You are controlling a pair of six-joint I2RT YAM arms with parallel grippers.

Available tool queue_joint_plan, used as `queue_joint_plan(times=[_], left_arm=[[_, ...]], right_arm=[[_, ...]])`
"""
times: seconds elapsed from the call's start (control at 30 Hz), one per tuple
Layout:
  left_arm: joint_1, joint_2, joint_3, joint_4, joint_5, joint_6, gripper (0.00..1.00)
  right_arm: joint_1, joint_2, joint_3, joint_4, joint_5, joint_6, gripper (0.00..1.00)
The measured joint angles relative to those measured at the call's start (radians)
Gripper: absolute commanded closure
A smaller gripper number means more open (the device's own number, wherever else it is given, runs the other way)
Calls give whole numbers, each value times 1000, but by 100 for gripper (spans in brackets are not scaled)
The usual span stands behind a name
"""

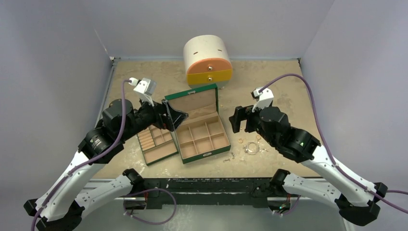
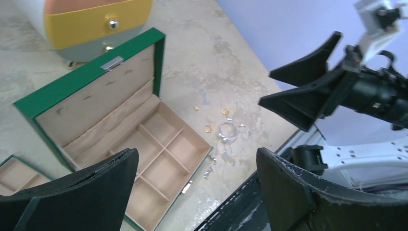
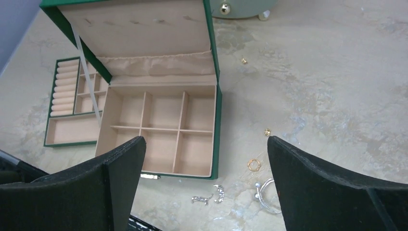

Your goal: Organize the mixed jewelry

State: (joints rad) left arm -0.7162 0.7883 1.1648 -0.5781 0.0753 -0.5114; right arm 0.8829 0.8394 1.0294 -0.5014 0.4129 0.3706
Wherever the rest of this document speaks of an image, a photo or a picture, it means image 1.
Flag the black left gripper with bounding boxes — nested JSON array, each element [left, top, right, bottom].
[[119, 93, 188, 141]]

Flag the green jewelry tray insert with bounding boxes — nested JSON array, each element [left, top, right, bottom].
[[137, 125, 178, 166]]

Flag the silver crystal bracelet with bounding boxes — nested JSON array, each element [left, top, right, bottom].
[[244, 142, 259, 155]]

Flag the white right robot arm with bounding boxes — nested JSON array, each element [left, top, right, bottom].
[[229, 106, 388, 226]]

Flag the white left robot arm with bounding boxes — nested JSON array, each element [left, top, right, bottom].
[[24, 99, 188, 231]]

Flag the green jewelry box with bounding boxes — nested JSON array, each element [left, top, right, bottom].
[[165, 84, 231, 164]]

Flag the small silver earring pair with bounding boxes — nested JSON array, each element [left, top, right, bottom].
[[223, 152, 235, 162]]

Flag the white drawer cabinet orange yellow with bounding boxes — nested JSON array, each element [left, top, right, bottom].
[[183, 35, 233, 89]]

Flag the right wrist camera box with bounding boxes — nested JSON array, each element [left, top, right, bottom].
[[251, 87, 274, 113]]

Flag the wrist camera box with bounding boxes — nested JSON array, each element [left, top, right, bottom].
[[251, 87, 274, 113], [133, 78, 157, 106]]

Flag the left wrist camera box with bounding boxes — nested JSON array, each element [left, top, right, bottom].
[[133, 78, 157, 106]]

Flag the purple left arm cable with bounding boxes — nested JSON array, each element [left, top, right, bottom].
[[30, 79, 138, 231]]

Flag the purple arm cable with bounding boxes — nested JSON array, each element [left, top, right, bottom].
[[257, 73, 408, 215], [30, 79, 138, 231]]

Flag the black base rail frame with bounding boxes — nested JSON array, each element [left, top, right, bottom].
[[122, 177, 304, 210]]

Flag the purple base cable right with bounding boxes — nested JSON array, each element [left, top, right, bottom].
[[272, 195, 302, 218]]

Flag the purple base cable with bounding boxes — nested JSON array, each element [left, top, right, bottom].
[[123, 188, 178, 226], [272, 195, 302, 218]]

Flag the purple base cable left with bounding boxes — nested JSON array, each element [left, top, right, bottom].
[[123, 188, 178, 226]]

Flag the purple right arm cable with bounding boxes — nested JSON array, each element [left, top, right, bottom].
[[257, 73, 408, 215]]

